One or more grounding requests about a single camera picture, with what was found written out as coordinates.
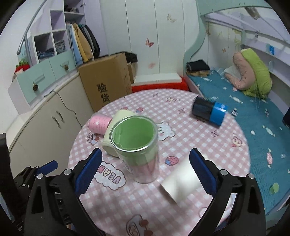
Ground clear green and pink cup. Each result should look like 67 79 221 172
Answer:
109 115 159 184

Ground white paper cup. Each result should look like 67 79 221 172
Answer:
161 156 202 204

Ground black and blue cup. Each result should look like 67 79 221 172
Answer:
192 96 228 126

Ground white and teal shelf unit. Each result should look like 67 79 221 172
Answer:
8 1 83 114

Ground small cardboard box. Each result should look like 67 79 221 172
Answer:
127 62 138 84

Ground teal patterned bed mattress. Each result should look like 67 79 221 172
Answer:
189 68 289 214

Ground large cardboard box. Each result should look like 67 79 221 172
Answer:
78 53 132 112

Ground pink and green pillow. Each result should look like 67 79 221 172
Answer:
225 48 272 99

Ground hanging clothes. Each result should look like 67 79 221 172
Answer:
66 22 101 67

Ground red storage bench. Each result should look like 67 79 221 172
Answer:
131 77 189 93

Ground black power cable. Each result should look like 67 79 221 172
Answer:
52 90 83 129

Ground white low cabinet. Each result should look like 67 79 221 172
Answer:
6 74 93 176

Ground cream fuzzy cup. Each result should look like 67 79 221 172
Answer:
101 109 137 158

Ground white wardrobe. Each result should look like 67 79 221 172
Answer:
100 0 199 76

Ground folded dark clothes stack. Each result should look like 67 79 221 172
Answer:
185 60 210 77

